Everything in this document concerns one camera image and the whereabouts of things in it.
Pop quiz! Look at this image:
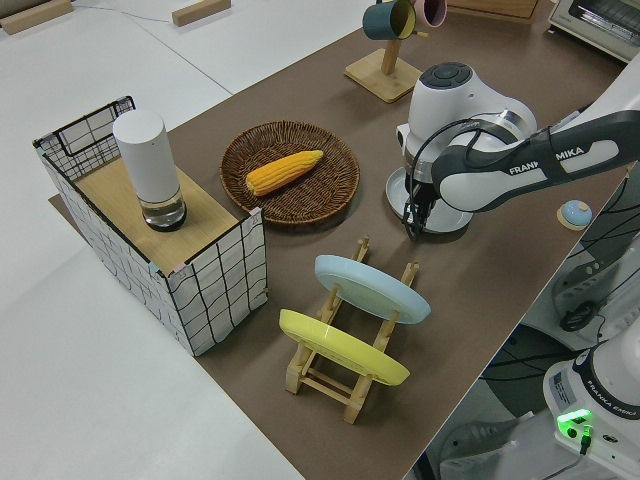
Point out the yellow plate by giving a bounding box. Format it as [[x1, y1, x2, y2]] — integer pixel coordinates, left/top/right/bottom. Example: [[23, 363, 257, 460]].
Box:
[[277, 308, 412, 388]]

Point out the wooden block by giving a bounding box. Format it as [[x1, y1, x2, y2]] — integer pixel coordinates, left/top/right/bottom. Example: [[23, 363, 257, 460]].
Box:
[[0, 0, 73, 35], [171, 0, 233, 27]]

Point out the teal mug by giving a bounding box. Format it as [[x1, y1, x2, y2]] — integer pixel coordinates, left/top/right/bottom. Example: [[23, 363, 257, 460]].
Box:
[[361, 1, 400, 42]]

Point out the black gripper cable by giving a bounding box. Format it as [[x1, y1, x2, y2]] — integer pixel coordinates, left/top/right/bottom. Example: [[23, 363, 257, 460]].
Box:
[[405, 117, 489, 242]]

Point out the light wooden crate lid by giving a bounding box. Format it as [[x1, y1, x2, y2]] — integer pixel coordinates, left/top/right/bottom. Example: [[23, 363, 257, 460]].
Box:
[[74, 158, 240, 266]]

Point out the pink mug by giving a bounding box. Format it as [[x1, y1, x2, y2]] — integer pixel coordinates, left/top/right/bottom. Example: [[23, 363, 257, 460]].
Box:
[[417, 0, 449, 29]]

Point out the black cable coil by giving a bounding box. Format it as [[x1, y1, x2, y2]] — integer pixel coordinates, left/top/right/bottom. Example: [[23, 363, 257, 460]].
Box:
[[558, 299, 601, 332]]

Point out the grid pattern storage crate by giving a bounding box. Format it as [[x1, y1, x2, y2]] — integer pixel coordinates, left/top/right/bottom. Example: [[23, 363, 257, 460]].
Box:
[[32, 94, 270, 358]]

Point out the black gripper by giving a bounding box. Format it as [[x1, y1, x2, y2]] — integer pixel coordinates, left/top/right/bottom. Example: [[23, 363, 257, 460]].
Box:
[[405, 174, 444, 244]]

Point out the wooden dish rack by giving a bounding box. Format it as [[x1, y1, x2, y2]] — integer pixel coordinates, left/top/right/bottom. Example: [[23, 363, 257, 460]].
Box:
[[284, 234, 421, 425]]

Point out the gray round plate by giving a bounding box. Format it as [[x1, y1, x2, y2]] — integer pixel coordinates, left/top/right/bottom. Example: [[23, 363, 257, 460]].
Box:
[[384, 166, 474, 235]]

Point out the wooden mug tree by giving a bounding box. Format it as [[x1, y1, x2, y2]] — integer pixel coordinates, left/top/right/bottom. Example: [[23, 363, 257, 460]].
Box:
[[343, 27, 430, 105]]

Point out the brown wicker basket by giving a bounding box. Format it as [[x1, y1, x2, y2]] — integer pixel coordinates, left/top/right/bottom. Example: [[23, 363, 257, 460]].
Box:
[[219, 119, 362, 231]]

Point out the yellow corn cob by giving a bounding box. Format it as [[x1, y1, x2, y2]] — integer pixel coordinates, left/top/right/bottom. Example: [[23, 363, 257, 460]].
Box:
[[244, 148, 325, 197]]

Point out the light blue plate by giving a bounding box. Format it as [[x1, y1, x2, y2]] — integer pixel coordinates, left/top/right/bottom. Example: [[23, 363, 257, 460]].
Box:
[[313, 253, 432, 326]]

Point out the white power strip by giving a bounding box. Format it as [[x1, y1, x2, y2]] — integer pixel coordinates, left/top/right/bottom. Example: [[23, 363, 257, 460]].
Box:
[[552, 249, 619, 306]]

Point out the brown table mat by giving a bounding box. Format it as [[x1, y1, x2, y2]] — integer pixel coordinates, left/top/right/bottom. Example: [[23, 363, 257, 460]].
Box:
[[48, 19, 640, 480]]

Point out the white toaster oven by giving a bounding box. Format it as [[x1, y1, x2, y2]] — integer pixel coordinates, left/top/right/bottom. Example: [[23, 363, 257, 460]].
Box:
[[543, 0, 640, 65]]

